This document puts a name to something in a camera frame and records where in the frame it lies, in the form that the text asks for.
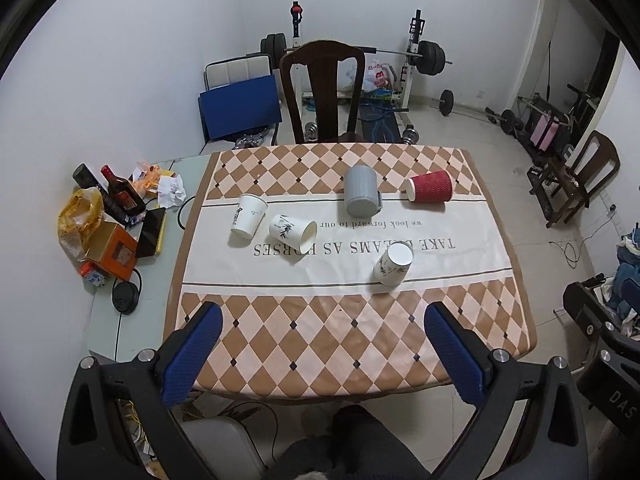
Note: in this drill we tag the grey ribbed mug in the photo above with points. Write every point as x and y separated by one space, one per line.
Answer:
361 190

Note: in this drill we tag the small barbell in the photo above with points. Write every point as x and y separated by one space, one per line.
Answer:
446 101

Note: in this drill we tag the crumpled white tissue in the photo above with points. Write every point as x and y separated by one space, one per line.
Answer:
170 191

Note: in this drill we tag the person's dark trouser leg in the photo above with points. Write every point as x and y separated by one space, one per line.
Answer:
350 447

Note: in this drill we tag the white barbell rack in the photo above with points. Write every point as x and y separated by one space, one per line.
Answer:
414 35

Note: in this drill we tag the pink cushion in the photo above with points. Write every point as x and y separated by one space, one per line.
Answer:
545 133

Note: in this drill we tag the chrome dumbbell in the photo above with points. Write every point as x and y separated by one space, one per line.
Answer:
310 130
410 133

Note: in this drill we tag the yellow plastic bag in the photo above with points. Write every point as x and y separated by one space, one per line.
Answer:
79 215

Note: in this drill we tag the dark bottle red cap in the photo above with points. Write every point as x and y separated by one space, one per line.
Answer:
121 194

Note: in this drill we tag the blue board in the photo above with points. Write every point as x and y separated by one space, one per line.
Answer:
240 110

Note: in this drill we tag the brown wooden chair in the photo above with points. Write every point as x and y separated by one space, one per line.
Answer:
592 160

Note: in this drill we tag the checked brown white tablecloth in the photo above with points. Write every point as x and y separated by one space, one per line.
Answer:
350 320

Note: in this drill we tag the white cup bamboo print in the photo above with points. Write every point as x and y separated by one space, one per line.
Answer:
290 232

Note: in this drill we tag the grey chair seat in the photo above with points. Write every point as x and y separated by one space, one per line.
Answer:
220 447

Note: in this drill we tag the black bottle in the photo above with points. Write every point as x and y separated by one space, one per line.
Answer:
87 177

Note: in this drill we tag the orange cardboard box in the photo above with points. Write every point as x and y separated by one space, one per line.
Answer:
114 252

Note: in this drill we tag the white padded chair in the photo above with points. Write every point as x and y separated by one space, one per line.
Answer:
237 69

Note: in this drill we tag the white red plastic bag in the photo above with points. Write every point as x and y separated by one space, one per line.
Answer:
377 76

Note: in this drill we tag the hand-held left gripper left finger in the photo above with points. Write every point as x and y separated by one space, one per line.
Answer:
192 355

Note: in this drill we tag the black flat box yellow edge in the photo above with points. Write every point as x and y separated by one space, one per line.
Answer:
152 234

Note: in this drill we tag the white cup black brush print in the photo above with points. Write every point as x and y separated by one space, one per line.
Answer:
248 216

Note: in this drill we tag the barbell with black plates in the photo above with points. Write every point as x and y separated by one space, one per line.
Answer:
432 57

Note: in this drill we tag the orange plastic wrapper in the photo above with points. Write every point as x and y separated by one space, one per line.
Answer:
147 178

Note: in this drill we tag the pile of blue clothes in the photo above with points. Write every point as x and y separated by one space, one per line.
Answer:
627 272

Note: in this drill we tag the small red blue packet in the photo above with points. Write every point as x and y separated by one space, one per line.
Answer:
93 275

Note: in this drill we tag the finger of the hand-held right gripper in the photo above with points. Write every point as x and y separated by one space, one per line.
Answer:
582 302

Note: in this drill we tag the black round disc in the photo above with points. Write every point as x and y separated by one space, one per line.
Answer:
124 298

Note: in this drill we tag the white cup faint leaf print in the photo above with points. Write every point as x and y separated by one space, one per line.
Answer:
392 266

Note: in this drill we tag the dark blue mat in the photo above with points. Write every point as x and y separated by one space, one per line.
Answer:
385 129

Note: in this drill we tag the dark wooden chair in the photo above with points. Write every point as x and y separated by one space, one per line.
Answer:
322 75

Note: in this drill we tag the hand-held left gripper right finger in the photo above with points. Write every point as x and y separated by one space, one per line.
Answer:
457 355

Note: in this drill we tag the red ribbed paper cup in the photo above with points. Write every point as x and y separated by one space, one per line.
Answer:
431 187

